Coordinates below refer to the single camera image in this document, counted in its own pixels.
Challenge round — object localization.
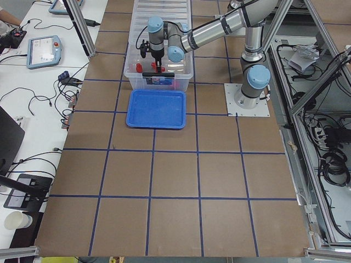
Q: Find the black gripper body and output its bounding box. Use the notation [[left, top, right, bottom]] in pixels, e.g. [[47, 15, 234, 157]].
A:
[[150, 49, 164, 64]]

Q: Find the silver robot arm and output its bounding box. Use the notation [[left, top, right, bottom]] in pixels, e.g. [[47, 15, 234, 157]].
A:
[[136, 0, 278, 110]]

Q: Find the clear plastic storage box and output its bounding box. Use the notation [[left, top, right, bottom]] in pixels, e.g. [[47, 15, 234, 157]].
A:
[[123, 45, 193, 92]]

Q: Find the clear plastic box lid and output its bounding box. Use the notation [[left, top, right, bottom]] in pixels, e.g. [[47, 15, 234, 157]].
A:
[[128, 0, 192, 50]]

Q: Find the red block upper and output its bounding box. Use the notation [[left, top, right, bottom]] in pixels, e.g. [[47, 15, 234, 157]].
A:
[[135, 63, 143, 73]]

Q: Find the blue plastic tray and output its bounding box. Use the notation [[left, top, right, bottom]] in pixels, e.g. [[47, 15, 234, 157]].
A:
[[126, 89, 186, 129]]

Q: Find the blue teach pendant far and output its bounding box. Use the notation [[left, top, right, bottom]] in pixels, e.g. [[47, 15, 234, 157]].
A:
[[48, 0, 68, 15]]

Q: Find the blue teach pendant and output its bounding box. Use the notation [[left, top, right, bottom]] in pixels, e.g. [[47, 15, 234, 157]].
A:
[[48, 0, 68, 15], [26, 35, 62, 70]]

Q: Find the blue teach pendant near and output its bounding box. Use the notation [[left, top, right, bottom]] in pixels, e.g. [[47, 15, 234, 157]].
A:
[[26, 35, 62, 70]]

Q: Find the black monitor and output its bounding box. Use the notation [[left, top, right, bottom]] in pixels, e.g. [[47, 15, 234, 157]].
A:
[[0, 107, 25, 175]]

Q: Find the white paper cup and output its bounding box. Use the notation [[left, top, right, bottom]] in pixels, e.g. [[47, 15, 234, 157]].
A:
[[4, 211, 33, 230]]

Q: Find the black box latch handle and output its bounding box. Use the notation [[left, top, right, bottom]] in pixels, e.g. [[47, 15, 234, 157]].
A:
[[142, 72, 175, 78]]

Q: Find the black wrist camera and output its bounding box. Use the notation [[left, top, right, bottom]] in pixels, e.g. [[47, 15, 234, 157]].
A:
[[139, 40, 150, 59]]

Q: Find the aluminium frame post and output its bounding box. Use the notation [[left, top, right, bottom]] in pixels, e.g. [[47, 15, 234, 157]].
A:
[[63, 0, 96, 58]]

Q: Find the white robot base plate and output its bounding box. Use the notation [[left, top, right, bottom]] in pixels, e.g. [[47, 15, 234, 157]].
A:
[[224, 83, 270, 117]]

